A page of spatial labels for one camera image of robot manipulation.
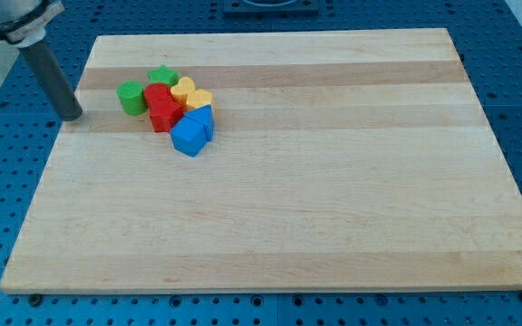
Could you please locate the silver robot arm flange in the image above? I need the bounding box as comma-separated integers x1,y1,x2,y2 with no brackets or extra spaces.
0,0,65,48

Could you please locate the blue triangle block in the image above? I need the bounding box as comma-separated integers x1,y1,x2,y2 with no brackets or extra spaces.
185,104,216,141

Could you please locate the yellow heart block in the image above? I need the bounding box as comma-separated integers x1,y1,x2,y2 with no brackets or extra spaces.
170,76,196,106

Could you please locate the blue cube block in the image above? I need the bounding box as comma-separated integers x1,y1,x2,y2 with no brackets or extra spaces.
170,118,208,157

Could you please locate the large wooden board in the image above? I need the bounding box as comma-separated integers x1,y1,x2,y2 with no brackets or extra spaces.
0,28,522,294

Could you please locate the yellow pentagon block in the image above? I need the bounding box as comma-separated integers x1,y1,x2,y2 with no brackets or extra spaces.
186,89,214,111

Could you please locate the red star block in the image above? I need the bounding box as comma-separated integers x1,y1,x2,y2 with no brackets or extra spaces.
149,101,184,132

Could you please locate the red cylinder block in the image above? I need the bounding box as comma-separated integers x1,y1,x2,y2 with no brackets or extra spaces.
143,82,172,110

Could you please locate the green star block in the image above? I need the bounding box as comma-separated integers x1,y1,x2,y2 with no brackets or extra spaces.
147,65,179,87

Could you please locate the green cylinder block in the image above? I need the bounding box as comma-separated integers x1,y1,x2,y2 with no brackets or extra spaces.
116,81,147,116

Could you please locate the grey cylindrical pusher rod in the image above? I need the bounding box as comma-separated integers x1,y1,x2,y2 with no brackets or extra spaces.
19,39,83,121

